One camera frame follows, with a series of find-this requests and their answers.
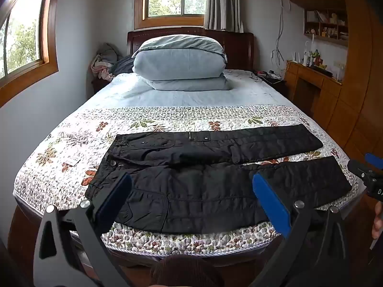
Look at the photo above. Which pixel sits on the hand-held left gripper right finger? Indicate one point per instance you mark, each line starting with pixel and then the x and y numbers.
pixel 272 203

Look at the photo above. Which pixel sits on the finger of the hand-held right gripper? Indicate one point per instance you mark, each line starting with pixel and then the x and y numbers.
pixel 375 160
pixel 357 169

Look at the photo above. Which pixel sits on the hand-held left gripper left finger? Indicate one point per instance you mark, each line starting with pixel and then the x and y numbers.
pixel 116 197

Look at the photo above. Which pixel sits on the black pants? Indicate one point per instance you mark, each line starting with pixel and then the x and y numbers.
pixel 209 191

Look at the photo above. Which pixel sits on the person's right hand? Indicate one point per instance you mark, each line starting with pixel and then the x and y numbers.
pixel 377 221

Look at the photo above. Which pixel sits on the white paper tag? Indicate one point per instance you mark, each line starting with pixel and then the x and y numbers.
pixel 71 161

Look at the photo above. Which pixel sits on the floral quilted bedspread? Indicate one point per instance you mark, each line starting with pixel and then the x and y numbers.
pixel 74 143

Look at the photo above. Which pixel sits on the wooden wardrobe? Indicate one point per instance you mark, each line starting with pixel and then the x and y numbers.
pixel 359 80

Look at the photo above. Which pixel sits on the wooden desk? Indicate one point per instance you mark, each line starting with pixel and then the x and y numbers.
pixel 311 95

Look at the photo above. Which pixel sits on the dark wooden nightstand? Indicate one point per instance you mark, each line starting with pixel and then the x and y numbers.
pixel 98 86

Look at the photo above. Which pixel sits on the light blue bed sheet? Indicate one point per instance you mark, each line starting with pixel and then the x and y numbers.
pixel 185 98

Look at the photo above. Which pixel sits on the white router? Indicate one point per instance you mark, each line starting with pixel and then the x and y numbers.
pixel 296 58

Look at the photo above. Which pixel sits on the black bedside table with items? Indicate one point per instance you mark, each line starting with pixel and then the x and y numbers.
pixel 267 77

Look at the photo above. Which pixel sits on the pink garment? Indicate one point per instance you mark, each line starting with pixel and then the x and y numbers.
pixel 100 70

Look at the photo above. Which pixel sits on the dark striped garment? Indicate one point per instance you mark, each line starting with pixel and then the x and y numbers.
pixel 124 64

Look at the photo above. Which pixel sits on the grey garment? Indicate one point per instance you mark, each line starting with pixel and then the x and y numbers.
pixel 107 53

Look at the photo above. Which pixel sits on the dark wooden bed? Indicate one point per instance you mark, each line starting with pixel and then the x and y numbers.
pixel 239 47

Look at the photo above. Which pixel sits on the grey blue pillow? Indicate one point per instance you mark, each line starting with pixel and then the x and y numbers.
pixel 182 43

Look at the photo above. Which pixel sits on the large wooden framed window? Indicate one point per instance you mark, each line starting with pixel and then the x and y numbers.
pixel 21 36

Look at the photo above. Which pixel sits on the small wooden framed window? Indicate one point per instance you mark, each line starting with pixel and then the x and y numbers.
pixel 173 0

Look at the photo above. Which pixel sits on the grey curtain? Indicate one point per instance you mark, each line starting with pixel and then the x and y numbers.
pixel 223 3

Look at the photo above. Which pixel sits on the wooden wall shelf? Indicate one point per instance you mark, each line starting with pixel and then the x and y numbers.
pixel 326 25

